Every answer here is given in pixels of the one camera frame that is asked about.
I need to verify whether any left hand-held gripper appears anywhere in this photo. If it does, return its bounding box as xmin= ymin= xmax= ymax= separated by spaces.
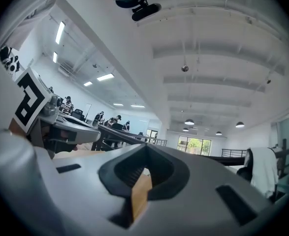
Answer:
xmin=11 ymin=67 xmax=102 ymax=160

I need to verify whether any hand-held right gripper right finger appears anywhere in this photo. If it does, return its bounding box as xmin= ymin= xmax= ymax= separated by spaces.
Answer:
xmin=128 ymin=143 xmax=275 ymax=236

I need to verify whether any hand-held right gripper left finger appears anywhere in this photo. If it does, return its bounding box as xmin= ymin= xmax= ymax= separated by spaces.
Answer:
xmin=0 ymin=128 xmax=148 ymax=236

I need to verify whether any black office chair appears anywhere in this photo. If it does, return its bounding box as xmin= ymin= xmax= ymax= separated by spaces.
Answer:
xmin=71 ymin=108 xmax=85 ymax=121

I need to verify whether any large window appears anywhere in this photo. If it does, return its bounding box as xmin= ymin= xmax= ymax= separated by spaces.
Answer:
xmin=177 ymin=135 xmax=212 ymax=156

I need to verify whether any black metal railing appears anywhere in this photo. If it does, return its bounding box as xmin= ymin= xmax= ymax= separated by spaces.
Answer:
xmin=221 ymin=148 xmax=249 ymax=158

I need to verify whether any white cloth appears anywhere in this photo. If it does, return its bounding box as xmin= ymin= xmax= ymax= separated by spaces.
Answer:
xmin=248 ymin=147 xmax=280 ymax=199

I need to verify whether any dark long table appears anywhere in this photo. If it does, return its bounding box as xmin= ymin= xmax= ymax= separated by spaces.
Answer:
xmin=91 ymin=124 xmax=168 ymax=152

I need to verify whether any black head-mounted camera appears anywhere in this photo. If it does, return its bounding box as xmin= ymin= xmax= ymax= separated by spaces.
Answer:
xmin=130 ymin=0 xmax=162 ymax=22

